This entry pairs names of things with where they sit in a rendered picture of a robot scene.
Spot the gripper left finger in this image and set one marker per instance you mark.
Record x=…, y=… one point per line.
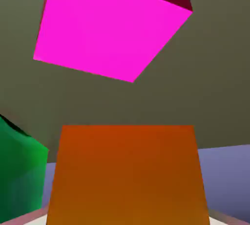
x=34, y=219

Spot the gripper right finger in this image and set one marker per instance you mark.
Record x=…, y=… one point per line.
x=218, y=220

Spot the small orange cube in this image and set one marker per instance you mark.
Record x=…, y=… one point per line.
x=127, y=176

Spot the small green cube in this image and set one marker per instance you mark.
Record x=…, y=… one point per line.
x=19, y=174

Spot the small magenta cube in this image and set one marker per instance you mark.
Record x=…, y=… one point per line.
x=109, y=31

